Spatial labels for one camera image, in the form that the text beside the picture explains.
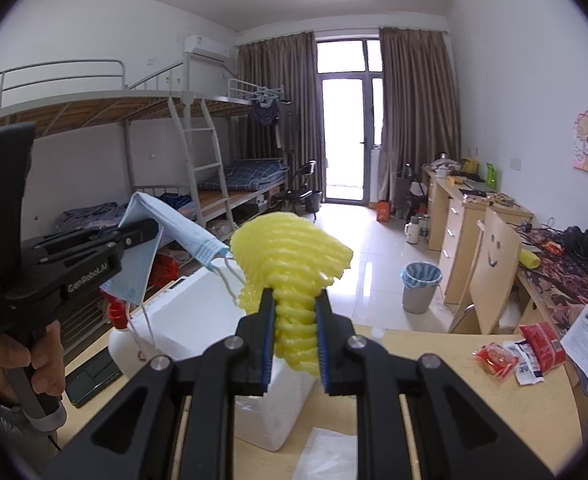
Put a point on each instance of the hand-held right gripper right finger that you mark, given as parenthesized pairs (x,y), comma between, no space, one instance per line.
(324,350)

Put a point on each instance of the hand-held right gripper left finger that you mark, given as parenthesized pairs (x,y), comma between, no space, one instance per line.
(269,340)

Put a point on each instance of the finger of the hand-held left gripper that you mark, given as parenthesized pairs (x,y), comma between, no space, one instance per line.
(83,256)
(141,230)

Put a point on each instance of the blue face mask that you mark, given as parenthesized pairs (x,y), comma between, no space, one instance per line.
(181,227)

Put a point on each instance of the white foam box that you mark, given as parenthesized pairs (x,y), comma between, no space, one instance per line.
(193,320)

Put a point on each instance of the yellow foam fruit net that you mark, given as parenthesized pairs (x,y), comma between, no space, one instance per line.
(289,255)

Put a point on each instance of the person's left hand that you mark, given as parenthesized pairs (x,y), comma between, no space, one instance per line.
(48,360)

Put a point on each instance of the blue patterned quilt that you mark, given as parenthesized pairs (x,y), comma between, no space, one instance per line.
(93,212)

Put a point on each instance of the red plastic bag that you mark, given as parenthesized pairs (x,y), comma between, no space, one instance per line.
(166,270)

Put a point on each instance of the white lotion bottle red pump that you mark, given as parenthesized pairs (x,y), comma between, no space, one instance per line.
(118,312)

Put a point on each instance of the white tissue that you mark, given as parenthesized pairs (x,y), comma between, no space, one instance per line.
(326,452)

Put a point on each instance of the black rectangular eraser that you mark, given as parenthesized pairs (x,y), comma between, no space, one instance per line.
(93,377)

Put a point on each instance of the grey trash bin blue liner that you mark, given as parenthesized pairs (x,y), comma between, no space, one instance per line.
(420,290)

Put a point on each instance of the blue plaid blanket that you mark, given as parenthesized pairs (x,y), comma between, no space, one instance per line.
(254,172)

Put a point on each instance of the metal bunk bed with ladder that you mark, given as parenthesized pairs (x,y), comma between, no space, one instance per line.
(73,110)

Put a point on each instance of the white thermos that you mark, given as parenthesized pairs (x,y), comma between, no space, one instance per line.
(412,230)

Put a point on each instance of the black chair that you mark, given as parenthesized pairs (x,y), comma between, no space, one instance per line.
(299,192)

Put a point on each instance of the orange bag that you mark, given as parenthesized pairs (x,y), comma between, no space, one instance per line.
(384,211)

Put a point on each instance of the wooden desk with drawers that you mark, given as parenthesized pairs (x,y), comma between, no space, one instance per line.
(454,240)

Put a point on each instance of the dark hanging clothes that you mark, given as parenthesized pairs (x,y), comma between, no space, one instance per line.
(265,112)

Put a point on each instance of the small red snack packet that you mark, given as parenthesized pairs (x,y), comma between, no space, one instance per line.
(496,361)

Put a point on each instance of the dark bags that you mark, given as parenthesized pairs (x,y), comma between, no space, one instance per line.
(410,195)

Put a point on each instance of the cardboard box with face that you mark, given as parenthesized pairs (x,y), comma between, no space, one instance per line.
(494,280)

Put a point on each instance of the white air conditioner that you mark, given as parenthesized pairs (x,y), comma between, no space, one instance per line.
(206,49)

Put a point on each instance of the white and red snack packet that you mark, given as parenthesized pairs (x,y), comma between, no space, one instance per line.
(526,372)

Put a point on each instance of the brown curtain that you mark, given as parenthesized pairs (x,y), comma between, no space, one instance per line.
(419,110)
(279,70)

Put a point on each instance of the large red snack packet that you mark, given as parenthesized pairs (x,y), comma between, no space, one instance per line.
(544,347)

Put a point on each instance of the glass balcony door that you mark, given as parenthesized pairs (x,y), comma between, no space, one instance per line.
(346,130)

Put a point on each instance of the yellow cloth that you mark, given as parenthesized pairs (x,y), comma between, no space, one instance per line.
(529,258)

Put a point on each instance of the patterned desk cloth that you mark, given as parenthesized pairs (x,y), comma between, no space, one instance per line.
(554,290)

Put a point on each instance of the green packet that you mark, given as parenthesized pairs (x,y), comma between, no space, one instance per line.
(492,176)

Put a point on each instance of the black headphones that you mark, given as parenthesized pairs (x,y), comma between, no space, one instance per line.
(580,245)

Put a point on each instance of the wall socket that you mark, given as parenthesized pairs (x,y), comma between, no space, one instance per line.
(515,162)

